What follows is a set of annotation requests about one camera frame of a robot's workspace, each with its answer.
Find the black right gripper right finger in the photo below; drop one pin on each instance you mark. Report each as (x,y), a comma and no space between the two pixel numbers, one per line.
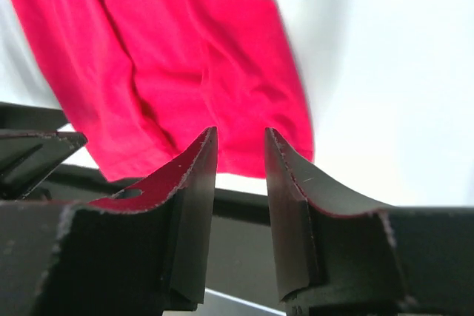
(338,252)

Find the pink t shirt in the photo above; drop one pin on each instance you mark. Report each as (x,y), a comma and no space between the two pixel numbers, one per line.
(143,78)

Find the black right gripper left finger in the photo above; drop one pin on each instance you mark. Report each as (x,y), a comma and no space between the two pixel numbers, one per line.
(141,251)

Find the aluminium front rail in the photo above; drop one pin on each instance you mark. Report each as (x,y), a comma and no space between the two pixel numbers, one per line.
(221,304)

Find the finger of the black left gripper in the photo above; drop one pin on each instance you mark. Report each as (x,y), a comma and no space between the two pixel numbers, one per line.
(29,157)

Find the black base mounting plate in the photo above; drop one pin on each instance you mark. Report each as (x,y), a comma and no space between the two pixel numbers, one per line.
(240,260)

